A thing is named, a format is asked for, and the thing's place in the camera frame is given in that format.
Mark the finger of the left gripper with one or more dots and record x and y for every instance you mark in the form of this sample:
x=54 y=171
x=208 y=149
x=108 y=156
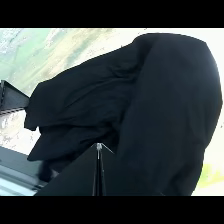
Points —
x=13 y=98

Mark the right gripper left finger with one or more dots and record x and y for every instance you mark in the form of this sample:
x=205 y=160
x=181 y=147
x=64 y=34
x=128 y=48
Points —
x=78 y=180

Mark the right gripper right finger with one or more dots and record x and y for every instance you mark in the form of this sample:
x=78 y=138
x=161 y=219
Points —
x=111 y=181

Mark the black garment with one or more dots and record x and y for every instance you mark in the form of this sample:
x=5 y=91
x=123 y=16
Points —
x=166 y=100

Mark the silver frame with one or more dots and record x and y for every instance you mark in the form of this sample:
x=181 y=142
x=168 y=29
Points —
x=15 y=181

